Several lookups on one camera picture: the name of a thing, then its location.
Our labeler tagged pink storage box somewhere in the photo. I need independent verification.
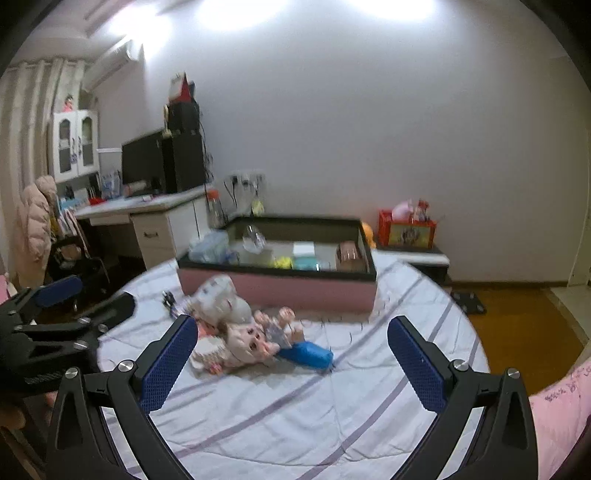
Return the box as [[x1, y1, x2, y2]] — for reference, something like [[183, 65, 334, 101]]
[[177, 215, 378, 315]]

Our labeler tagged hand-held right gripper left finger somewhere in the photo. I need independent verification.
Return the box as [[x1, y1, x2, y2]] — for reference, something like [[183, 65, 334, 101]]
[[45, 315, 199, 480]]

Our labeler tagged black power cable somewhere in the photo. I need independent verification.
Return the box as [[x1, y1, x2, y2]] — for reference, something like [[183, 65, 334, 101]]
[[223, 178, 254, 217]]

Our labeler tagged black speaker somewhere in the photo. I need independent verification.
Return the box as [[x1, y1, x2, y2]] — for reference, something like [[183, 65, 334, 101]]
[[167, 102, 201, 135]]

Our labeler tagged clear plastic ball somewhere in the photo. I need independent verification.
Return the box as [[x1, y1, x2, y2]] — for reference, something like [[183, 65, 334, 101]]
[[242, 224, 267, 253]]

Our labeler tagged black hair clip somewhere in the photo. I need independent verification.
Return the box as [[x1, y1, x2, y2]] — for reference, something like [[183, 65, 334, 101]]
[[161, 290, 182, 320]]

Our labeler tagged black computer monitor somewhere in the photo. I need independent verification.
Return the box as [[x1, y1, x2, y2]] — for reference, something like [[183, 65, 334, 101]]
[[121, 128, 166, 195]]

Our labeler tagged red toy crate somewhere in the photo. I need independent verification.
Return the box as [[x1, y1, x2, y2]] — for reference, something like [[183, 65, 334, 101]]
[[378, 210, 438, 251]]

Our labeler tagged pink hair clip pack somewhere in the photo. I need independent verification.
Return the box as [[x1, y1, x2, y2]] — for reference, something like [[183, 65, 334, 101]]
[[191, 331, 232, 376]]

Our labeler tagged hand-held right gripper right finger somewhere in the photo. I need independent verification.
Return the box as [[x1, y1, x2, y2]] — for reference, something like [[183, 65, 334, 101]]
[[387, 316, 539, 480]]

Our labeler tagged white striped tablecloth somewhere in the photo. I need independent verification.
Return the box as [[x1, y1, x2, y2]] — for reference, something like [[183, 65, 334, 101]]
[[95, 256, 493, 480]]

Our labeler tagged white desk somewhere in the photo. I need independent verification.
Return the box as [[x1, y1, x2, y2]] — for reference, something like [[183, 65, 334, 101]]
[[74, 186, 214, 271]]

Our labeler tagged black floor scale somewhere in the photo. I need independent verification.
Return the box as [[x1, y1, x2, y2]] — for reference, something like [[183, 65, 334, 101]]
[[450, 290, 488, 316]]

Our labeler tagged black computer tower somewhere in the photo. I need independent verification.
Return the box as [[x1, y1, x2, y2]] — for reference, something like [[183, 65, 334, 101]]
[[161, 131, 206, 194]]

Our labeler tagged rose gold cylindrical case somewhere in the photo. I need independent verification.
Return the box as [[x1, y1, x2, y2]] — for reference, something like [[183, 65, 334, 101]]
[[336, 242, 366, 274]]

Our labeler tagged white plush toy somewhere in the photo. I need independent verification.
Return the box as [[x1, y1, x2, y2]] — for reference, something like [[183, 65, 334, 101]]
[[187, 275, 253, 325]]

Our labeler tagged pale pink doll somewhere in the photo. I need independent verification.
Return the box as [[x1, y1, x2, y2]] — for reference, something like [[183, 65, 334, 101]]
[[223, 306, 306, 371]]

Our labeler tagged beige curtain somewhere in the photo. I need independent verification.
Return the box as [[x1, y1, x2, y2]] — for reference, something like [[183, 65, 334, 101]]
[[0, 57, 89, 278]]

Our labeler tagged person's left hand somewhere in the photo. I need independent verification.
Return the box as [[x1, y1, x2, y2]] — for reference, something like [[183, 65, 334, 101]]
[[0, 401, 27, 433]]

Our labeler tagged clear bottle red cap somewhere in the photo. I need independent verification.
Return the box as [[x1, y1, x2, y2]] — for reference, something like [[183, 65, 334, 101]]
[[206, 188, 223, 230]]

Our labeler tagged pink padded jacket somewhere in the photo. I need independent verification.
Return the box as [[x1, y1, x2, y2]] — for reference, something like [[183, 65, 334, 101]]
[[17, 175, 59, 290]]

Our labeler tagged white glass-door cupboard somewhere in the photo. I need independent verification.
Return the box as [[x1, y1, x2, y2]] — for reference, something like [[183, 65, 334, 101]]
[[47, 109, 100, 184]]

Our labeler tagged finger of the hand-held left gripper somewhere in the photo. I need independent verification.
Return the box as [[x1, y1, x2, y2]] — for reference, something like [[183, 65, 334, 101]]
[[13, 292, 136, 352], [0, 275, 84, 325]]

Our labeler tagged clear plastic bag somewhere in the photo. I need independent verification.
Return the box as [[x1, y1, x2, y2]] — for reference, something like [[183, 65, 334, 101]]
[[188, 230, 232, 265]]

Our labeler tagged white air conditioner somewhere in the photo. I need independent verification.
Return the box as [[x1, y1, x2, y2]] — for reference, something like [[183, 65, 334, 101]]
[[82, 39, 144, 92]]

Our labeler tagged red white desk calendar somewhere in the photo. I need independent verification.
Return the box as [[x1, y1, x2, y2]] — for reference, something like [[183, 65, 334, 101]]
[[168, 72, 196, 105]]

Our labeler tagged black chair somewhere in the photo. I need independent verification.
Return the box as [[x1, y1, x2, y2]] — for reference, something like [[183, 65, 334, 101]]
[[48, 234, 112, 297]]

